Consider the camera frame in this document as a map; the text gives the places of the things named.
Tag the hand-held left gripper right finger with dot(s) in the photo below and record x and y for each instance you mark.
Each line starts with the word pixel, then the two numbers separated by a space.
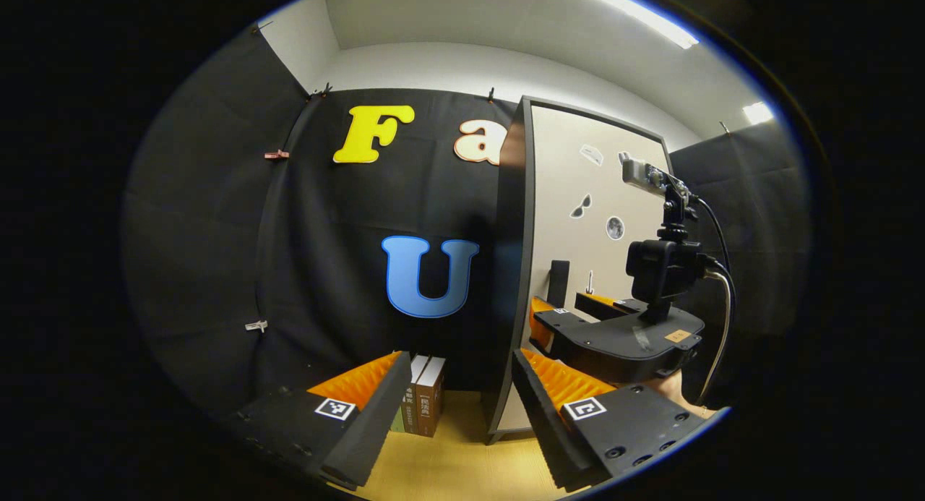
pixel 549 425

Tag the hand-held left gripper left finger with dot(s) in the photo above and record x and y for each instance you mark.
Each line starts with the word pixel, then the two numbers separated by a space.
pixel 372 421

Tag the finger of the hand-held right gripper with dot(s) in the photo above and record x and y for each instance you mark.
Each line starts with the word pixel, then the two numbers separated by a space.
pixel 596 307
pixel 542 324

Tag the beige cabinet door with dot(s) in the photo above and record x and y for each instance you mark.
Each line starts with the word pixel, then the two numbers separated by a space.
pixel 564 197

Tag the brown book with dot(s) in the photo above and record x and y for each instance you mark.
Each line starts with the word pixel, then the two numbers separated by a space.
pixel 413 407
pixel 431 407

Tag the white clip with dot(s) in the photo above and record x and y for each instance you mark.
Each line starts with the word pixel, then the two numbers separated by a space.
pixel 256 326

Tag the black backdrop cloth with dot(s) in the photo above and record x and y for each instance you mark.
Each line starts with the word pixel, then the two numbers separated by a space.
pixel 217 233

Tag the small ceiling light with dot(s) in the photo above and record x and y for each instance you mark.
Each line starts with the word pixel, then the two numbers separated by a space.
pixel 757 113

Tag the pink clip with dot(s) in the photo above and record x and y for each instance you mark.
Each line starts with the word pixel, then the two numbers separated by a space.
pixel 276 155

